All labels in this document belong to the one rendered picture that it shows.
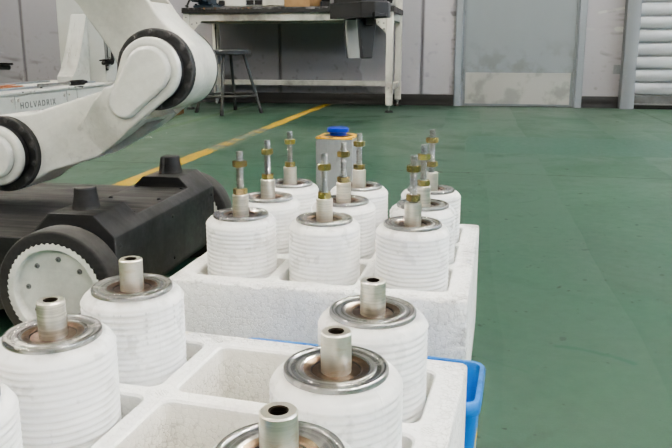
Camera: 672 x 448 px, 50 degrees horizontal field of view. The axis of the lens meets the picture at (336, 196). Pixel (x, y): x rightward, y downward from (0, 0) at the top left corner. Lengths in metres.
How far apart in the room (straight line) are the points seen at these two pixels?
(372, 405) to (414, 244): 0.43
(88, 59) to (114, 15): 3.31
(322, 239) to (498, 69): 5.17
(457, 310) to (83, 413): 0.46
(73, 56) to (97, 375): 4.05
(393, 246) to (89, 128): 0.69
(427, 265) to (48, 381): 0.49
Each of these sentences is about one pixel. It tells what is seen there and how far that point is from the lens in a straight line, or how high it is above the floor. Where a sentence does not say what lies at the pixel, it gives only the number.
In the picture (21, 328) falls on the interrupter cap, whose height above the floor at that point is 0.25.
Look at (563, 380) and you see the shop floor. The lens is 1.14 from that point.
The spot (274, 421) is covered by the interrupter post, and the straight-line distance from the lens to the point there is 0.41.
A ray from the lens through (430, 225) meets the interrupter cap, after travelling 0.93.
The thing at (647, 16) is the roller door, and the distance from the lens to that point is 6.12.
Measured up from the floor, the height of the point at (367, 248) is 0.19.
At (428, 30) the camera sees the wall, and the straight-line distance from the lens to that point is 6.05.
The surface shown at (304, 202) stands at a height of 0.23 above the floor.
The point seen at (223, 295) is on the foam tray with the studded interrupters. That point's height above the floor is 0.16.
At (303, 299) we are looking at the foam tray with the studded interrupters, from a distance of 0.92.
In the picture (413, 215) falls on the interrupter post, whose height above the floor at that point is 0.27.
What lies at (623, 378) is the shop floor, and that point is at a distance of 1.17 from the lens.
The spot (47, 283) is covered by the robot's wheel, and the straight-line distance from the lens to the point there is 1.24.
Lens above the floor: 0.48
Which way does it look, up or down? 12 degrees down
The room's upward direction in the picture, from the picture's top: straight up
